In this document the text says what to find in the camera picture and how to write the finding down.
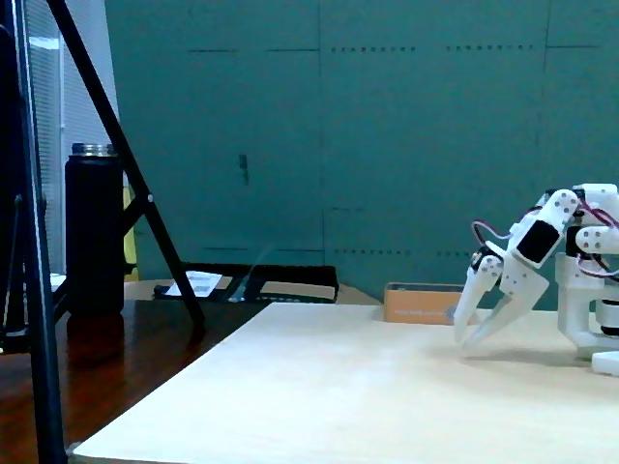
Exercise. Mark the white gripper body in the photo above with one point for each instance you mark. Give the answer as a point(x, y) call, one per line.
point(523, 285)

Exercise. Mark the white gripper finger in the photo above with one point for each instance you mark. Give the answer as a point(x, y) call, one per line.
point(476, 295)
point(517, 304)

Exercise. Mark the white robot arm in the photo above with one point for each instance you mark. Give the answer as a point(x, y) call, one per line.
point(573, 299)

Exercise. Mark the metal tray with tan sides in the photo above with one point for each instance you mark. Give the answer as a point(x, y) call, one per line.
point(416, 304)

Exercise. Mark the light wooden board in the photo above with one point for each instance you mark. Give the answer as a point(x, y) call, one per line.
point(435, 411)

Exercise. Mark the black flat case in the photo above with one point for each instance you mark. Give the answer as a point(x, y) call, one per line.
point(300, 280)

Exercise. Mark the white printed paper sheet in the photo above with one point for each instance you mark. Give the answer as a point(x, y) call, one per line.
point(203, 282)

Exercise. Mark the yellow object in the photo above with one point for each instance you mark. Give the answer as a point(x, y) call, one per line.
point(129, 241)

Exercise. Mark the black insulated bottle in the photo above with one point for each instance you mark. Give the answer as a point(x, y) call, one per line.
point(94, 232)

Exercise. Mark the black tripod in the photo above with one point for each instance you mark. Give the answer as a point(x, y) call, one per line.
point(46, 362)

